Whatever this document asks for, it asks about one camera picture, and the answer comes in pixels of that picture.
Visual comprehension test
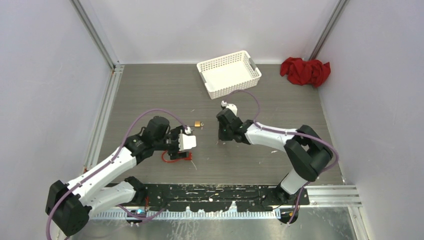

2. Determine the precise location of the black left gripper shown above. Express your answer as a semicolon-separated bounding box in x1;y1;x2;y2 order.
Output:
153;126;189;160

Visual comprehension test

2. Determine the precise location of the red cable padlock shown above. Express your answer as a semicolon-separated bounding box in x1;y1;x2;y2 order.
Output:
161;151;193;164

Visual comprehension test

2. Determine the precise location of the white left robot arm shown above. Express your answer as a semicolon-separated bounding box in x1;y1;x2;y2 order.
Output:
45;116;197;239

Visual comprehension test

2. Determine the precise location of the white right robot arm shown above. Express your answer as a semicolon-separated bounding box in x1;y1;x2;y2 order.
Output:
216;108;334;206

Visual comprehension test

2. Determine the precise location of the white perforated plastic basket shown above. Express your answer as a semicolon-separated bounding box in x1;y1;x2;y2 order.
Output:
196;50;262;100

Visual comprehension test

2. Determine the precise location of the crumpled red cloth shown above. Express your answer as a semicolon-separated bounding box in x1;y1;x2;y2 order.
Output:
279;57;331;88

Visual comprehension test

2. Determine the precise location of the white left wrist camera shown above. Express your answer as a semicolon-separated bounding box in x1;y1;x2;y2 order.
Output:
178;133;197;152

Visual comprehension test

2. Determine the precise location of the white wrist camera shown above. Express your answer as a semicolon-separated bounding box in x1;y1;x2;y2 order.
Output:
220;100;238;116
178;133;197;152

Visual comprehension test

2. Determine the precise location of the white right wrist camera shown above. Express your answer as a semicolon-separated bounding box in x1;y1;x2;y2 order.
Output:
220;100;238;116

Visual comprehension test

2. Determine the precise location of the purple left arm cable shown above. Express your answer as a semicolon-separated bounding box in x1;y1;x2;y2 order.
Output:
45;108;193;240

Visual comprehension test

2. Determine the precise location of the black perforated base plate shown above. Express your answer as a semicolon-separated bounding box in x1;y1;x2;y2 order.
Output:
99;182;311;215

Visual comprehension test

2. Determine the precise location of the aluminium slotted rail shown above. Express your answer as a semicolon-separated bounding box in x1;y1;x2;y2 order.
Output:
92;208;281;220

